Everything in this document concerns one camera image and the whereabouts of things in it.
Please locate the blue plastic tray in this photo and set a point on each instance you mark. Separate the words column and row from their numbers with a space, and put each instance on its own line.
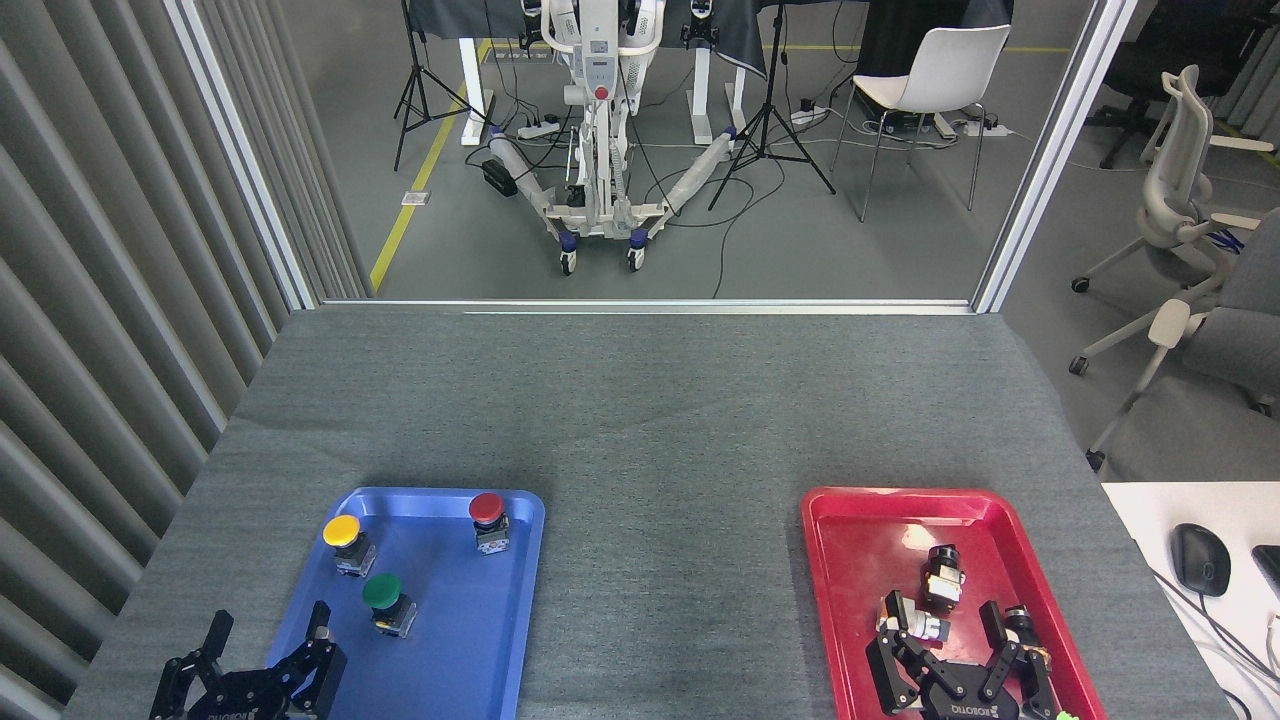
column 460, row 620

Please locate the black power adapter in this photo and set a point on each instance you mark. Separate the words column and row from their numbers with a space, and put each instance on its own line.
column 498, row 178

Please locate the yellow push button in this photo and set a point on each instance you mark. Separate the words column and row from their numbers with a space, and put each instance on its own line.
column 342, row 531

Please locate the white desk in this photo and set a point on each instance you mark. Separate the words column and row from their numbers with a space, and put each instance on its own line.
column 1150, row 520

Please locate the green push button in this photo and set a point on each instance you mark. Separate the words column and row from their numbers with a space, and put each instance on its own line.
column 382, row 590

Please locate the white chair with metal legs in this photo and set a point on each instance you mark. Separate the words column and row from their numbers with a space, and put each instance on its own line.
column 940, row 70

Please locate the silver horizontal rail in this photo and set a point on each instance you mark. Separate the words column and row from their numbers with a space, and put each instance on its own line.
column 650, row 305

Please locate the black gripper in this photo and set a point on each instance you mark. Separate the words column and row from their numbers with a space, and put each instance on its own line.
column 968, row 705
column 240, row 700

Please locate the black knob switch white base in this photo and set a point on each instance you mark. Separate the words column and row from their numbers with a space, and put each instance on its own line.
column 943, row 578

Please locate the black computer mouse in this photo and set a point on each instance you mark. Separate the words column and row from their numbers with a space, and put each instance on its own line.
column 1200, row 560

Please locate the red push button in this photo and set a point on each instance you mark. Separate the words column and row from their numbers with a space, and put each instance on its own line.
column 487, row 509

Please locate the white table leg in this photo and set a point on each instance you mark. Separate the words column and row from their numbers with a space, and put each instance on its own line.
column 470, row 90
column 703, row 95

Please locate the white mesh office chair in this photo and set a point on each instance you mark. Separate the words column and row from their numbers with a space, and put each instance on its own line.
column 1175, row 180

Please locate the white power strip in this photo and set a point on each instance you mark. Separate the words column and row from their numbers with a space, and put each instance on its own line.
column 538, row 129
column 985, row 128
column 808, row 115

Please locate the black switch with brown base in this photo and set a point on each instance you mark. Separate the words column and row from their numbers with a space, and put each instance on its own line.
column 1022, row 620

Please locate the red plastic tray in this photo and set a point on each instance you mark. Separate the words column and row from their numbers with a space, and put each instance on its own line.
column 860, row 560

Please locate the black tripod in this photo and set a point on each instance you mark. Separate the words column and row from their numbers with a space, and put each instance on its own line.
column 415, row 90
column 768, row 120

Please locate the black office chair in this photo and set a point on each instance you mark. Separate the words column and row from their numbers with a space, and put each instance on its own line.
column 1150, row 60

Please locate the white stand on wheels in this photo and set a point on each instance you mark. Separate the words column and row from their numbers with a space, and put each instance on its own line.
column 598, row 60

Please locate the silver post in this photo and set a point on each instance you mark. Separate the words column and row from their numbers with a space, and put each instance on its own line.
column 1055, row 150
column 240, row 150

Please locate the white and orange switch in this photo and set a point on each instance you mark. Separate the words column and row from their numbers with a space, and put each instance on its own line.
column 930, row 628

